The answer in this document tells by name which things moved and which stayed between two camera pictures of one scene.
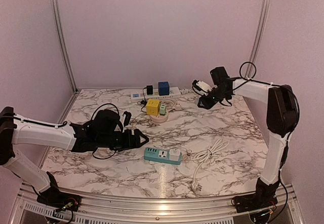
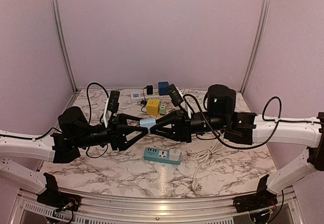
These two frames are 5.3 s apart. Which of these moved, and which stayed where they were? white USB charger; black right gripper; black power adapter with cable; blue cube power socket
Moved: black right gripper
Stayed: blue cube power socket; black power adapter with cable; white USB charger
